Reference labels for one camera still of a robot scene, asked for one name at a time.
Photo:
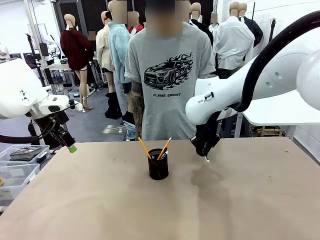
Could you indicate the mannequin in light blue fleece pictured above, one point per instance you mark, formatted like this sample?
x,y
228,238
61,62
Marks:
x,y
118,55

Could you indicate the metal mannequin base plate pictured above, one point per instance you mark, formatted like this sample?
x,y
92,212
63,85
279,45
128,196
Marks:
x,y
112,130

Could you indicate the white side table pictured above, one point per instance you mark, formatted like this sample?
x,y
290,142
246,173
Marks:
x,y
275,118

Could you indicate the black mesh pen holder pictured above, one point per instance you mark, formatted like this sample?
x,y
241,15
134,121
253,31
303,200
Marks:
x,y
158,170

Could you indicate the black stand with speaker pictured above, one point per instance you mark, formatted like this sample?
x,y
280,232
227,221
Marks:
x,y
37,57

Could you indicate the clear plastic bin with parts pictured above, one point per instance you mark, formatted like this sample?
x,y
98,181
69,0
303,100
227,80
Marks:
x,y
40,150

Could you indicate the yellow pencil with eraser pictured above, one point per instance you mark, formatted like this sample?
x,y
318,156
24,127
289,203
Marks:
x,y
165,147

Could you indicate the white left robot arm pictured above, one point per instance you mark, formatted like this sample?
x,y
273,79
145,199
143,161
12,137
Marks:
x,y
17,85

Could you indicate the grey storage crate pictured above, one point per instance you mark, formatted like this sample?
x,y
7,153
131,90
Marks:
x,y
74,94

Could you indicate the mannequin in red jacket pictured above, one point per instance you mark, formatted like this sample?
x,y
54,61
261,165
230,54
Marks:
x,y
136,26

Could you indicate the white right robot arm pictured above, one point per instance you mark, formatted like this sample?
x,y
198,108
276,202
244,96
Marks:
x,y
225,92

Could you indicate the seated person in white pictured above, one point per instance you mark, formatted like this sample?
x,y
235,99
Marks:
x,y
3,51

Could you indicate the mannequin in maroon sweater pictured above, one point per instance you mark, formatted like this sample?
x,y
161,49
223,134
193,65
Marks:
x,y
75,50

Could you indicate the mannequin in black jacket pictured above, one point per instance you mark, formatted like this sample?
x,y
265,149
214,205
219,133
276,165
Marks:
x,y
200,25

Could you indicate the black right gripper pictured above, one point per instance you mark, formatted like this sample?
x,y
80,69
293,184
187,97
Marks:
x,y
207,130

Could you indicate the mannequin in white shirt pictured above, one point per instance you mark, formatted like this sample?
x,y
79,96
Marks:
x,y
232,45

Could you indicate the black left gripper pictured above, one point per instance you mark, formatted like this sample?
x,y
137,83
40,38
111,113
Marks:
x,y
53,125

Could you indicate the thin white stick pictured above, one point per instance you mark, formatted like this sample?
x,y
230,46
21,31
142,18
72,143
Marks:
x,y
207,160

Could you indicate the person in grey t-shirt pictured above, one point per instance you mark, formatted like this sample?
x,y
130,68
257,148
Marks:
x,y
170,112

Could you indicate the mannequin in black suit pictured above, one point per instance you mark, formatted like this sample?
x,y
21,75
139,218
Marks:
x,y
255,30

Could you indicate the tattooed right forearm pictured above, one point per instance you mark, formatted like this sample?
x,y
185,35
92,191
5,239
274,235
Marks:
x,y
137,110

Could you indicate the black tripod stand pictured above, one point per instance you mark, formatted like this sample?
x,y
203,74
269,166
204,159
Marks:
x,y
272,28

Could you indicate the mannequin in cream jacket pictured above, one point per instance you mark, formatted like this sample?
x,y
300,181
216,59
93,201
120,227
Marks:
x,y
102,47

